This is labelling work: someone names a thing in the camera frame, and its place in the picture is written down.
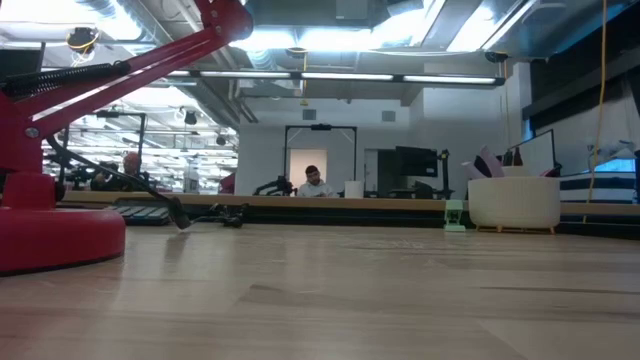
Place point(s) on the red desk lamp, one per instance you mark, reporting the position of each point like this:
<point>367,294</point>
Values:
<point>50,240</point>

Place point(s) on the black background rig frame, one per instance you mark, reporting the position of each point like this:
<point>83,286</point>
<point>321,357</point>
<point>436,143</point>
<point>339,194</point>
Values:
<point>320,127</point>

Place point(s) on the large black monitor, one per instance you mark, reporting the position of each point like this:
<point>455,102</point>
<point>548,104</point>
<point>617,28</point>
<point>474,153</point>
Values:
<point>20,62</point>

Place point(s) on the white screen with black frame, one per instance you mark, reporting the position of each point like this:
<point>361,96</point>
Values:
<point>537,152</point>

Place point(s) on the long ceiling light bar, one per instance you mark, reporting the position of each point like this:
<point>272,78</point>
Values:
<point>350,76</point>

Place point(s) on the person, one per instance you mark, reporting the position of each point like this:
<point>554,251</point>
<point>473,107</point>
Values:
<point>130,165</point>
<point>314,186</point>

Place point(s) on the black and white striped object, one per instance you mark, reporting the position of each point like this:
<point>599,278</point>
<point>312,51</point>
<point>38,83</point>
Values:
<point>600,187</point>

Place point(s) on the black monitor stand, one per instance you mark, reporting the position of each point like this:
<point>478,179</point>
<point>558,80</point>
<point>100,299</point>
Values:
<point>444,170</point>

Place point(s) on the black calculator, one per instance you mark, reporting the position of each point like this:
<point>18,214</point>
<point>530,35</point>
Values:
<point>140,214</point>

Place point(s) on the beige wooden desk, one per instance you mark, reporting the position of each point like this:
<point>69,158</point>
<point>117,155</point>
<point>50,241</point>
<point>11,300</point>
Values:
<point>410,204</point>

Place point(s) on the white cylinder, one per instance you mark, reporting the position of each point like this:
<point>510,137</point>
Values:
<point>353,190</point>

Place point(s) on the black background robot arm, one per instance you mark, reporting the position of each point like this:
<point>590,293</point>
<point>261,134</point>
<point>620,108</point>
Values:
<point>275,187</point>

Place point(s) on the black aluminium table frame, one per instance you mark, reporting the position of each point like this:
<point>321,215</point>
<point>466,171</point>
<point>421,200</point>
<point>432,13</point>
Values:
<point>415,219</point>

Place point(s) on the lavender item in cup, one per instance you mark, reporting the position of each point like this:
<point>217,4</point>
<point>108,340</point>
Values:
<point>487,162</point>

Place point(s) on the white ribbed pen cup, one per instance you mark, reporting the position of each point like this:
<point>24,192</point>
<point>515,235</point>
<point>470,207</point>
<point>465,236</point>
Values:
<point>515,205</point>

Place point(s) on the black background monitor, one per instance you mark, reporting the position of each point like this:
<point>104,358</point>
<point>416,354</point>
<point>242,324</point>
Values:
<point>416,161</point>

